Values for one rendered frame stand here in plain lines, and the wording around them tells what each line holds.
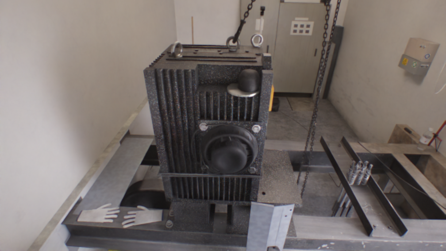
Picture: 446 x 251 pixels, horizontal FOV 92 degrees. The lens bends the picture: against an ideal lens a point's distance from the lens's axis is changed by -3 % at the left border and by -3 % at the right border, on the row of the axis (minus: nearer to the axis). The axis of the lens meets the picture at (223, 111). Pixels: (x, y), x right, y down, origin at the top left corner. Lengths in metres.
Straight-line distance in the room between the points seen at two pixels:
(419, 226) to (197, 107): 1.52
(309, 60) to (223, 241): 3.34
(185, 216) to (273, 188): 0.53
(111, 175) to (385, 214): 1.87
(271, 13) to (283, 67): 0.93
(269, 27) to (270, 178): 2.95
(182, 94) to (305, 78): 3.57
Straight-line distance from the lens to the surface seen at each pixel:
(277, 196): 1.33
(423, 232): 1.87
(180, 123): 0.98
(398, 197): 2.85
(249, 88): 0.88
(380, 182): 2.76
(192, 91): 0.91
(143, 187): 1.80
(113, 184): 1.82
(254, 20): 3.92
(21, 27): 1.48
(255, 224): 1.18
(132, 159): 1.98
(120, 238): 1.83
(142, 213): 1.58
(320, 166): 2.33
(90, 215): 1.69
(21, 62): 1.46
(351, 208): 2.10
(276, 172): 1.45
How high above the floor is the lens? 1.90
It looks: 30 degrees down
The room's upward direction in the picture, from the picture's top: 1 degrees clockwise
